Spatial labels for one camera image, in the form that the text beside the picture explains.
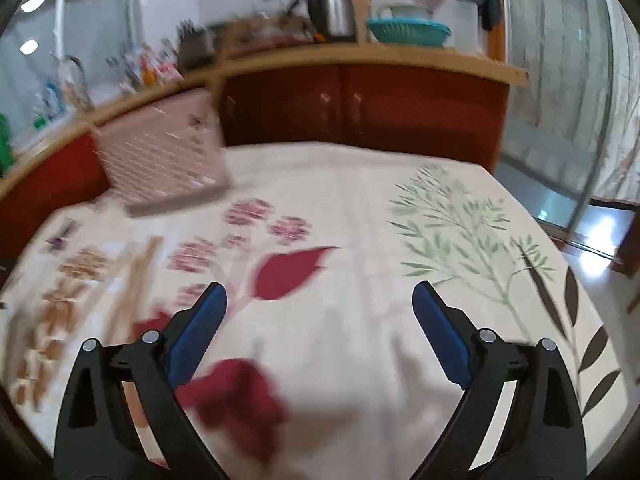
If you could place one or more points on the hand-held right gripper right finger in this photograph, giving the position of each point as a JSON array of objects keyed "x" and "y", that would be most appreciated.
[{"x": 445, "y": 332}]

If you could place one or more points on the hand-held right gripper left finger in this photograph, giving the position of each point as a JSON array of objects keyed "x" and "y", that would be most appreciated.
[{"x": 192, "y": 332}]

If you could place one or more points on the wooden chopstick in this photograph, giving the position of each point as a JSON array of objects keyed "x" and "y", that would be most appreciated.
[{"x": 142, "y": 270}]

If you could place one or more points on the pink slotted utensil basket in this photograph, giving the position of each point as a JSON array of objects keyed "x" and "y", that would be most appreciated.
[{"x": 165, "y": 152}]

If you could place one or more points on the floral printed tablecloth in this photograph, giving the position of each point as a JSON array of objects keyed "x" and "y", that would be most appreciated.
[{"x": 320, "y": 280}]

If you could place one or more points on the red wooden cabinet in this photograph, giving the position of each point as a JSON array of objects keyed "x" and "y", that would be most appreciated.
[{"x": 365, "y": 105}]

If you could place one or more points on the glass sliding door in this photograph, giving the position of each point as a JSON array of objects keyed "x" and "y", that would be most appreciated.
[{"x": 560, "y": 90}]

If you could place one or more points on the group of small colourful bottles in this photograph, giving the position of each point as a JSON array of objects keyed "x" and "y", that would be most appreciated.
[{"x": 150, "y": 66}]

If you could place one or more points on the dark knife block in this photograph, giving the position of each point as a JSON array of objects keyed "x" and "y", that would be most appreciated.
[{"x": 196, "y": 45}]

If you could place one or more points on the wooden countertop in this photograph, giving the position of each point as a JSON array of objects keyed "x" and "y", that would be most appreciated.
[{"x": 300, "y": 60}]

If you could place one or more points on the teal plastic basket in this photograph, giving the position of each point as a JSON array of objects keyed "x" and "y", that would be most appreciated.
[{"x": 407, "y": 31}]

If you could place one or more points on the white bowl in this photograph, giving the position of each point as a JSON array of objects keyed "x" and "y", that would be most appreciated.
[{"x": 404, "y": 11}]

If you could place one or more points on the steel electric kettle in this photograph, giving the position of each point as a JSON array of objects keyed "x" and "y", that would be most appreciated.
[{"x": 331, "y": 12}]

